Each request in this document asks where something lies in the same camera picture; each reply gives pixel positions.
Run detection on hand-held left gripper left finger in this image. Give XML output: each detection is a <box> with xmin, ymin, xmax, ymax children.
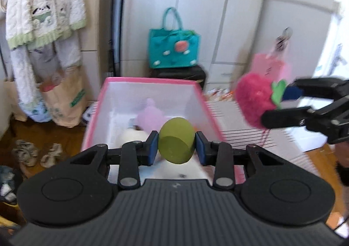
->
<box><xmin>69</xmin><ymin>131</ymin><xmax>159</xmax><ymax>188</ymax></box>

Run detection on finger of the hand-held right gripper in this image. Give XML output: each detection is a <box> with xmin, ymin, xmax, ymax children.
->
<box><xmin>282</xmin><ymin>77</ymin><xmax>345</xmax><ymax>102</ymax></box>
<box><xmin>260</xmin><ymin>99</ymin><xmax>344</xmax><ymax>129</ymax></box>

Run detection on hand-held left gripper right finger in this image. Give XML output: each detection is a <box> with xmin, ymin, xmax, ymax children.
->
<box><xmin>195</xmin><ymin>131</ymin><xmax>285</xmax><ymax>189</ymax></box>

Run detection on green ball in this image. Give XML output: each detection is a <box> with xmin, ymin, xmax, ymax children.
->
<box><xmin>159</xmin><ymin>117</ymin><xmax>196</xmax><ymax>165</ymax></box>

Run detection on purple plush toy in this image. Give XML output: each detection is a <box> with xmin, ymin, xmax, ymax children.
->
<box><xmin>135</xmin><ymin>98</ymin><xmax>171</xmax><ymax>133</ymax></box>

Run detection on red strawberry plush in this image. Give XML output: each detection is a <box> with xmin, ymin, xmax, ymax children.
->
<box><xmin>235</xmin><ymin>73</ymin><xmax>287</xmax><ymax>128</ymax></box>

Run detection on pink storage box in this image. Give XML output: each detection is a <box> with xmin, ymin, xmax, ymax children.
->
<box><xmin>81</xmin><ymin>77</ymin><xmax>246</xmax><ymax>185</ymax></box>

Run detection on person's right forearm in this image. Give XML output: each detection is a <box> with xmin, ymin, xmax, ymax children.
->
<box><xmin>334</xmin><ymin>141</ymin><xmax>349</xmax><ymax>189</ymax></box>

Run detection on pink paper shopping bag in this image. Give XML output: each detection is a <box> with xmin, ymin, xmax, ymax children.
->
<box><xmin>249</xmin><ymin>44</ymin><xmax>292</xmax><ymax>83</ymax></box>

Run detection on striped bed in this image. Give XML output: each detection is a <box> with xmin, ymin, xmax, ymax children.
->
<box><xmin>84</xmin><ymin>96</ymin><xmax>317</xmax><ymax>181</ymax></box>

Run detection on small white orange figurines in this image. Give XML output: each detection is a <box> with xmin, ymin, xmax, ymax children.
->
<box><xmin>204</xmin><ymin>88</ymin><xmax>235</xmax><ymax>102</ymax></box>

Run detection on white door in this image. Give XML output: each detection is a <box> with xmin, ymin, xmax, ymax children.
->
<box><xmin>312</xmin><ymin>0</ymin><xmax>349</xmax><ymax>80</ymax></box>

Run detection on black suitcase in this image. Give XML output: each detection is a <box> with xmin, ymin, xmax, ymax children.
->
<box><xmin>151</xmin><ymin>64</ymin><xmax>207</xmax><ymax>89</ymax></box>

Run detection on brown paper bag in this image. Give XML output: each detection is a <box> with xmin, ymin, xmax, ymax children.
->
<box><xmin>39</xmin><ymin>67</ymin><xmax>88</xmax><ymax>128</ymax></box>

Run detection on teal felt tote bag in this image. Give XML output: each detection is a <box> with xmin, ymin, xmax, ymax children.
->
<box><xmin>148</xmin><ymin>7</ymin><xmax>201</xmax><ymax>69</ymax></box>

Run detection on light blue printed bag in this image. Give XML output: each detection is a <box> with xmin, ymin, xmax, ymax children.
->
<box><xmin>19</xmin><ymin>99</ymin><xmax>52</xmax><ymax>124</ymax></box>

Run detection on grey wardrobe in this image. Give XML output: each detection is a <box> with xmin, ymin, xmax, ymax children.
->
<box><xmin>120</xmin><ymin>0</ymin><xmax>336</xmax><ymax>94</ymax></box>

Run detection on grey hanging garment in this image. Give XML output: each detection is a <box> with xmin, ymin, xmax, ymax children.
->
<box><xmin>9</xmin><ymin>36</ymin><xmax>82</xmax><ymax>83</ymax></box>

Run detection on dark cloth pile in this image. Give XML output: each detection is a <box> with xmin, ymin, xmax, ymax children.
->
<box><xmin>0</xmin><ymin>165</ymin><xmax>25</xmax><ymax>205</ymax></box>

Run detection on hair ties on hook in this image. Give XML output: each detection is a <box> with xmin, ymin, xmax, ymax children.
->
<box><xmin>274</xmin><ymin>27</ymin><xmax>293</xmax><ymax>53</ymax></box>

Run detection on metal door handle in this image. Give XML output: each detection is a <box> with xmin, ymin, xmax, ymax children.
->
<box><xmin>331</xmin><ymin>44</ymin><xmax>349</xmax><ymax>67</ymax></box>

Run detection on black vertical frame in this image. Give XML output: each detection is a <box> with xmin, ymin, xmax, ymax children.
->
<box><xmin>108</xmin><ymin>0</ymin><xmax>130</xmax><ymax>77</ymax></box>

